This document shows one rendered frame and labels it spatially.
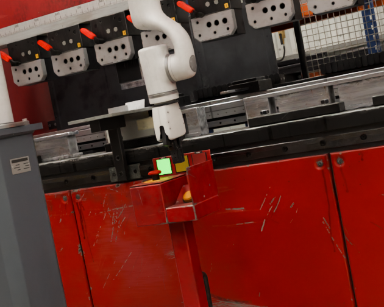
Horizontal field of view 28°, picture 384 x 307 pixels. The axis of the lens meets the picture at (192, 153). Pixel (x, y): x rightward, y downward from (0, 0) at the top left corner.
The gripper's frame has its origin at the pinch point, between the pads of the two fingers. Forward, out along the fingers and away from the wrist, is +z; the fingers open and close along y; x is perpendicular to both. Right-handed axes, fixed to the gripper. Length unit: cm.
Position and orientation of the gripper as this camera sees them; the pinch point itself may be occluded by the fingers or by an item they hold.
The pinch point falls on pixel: (177, 156)
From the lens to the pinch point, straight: 216.8
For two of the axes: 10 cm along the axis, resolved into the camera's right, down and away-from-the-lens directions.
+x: 8.7, -1.4, -4.8
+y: -4.5, 2.2, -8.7
